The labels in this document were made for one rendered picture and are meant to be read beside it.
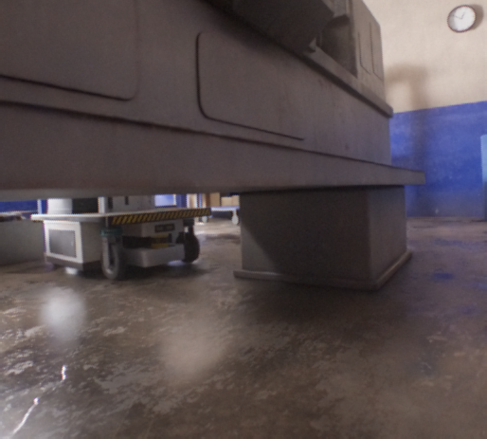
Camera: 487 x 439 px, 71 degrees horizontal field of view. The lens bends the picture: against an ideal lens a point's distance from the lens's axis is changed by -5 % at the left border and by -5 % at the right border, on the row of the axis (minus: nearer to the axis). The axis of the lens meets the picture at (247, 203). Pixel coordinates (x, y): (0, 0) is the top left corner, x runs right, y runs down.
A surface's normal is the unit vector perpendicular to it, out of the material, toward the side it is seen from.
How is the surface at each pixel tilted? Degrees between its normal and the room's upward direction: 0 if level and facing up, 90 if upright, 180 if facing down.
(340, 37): 90
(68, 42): 90
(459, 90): 90
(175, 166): 90
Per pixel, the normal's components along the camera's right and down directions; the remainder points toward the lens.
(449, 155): -0.56, 0.05
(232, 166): 0.82, -0.02
